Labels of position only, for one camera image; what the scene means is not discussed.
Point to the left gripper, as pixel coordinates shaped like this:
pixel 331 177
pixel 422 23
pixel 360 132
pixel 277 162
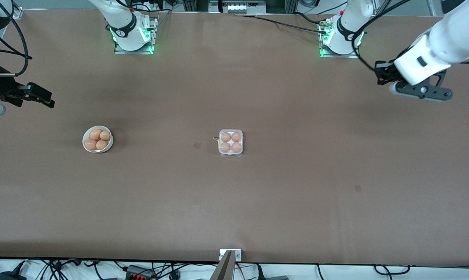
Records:
pixel 385 72

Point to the clear plastic egg box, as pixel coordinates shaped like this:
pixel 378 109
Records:
pixel 230 154

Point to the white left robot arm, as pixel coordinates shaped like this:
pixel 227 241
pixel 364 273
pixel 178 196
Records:
pixel 349 27

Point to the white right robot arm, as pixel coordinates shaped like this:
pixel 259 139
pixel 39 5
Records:
pixel 127 23

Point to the black box orange connectors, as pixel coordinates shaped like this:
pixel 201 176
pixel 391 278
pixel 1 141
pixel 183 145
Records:
pixel 139 272

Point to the white round bowl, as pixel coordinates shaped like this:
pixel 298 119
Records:
pixel 108 146

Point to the white power strip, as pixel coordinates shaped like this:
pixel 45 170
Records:
pixel 242 7

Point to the black power adapter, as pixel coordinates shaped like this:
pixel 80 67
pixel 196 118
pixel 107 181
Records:
pixel 11 276

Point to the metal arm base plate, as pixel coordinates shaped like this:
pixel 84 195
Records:
pixel 151 44
pixel 355 55

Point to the metal corner bracket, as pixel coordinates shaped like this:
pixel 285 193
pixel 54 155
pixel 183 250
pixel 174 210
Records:
pixel 16 13

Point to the small metal bracket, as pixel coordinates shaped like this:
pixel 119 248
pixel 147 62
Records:
pixel 238 254

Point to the grey camera pole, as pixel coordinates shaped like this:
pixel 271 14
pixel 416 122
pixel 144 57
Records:
pixel 223 270

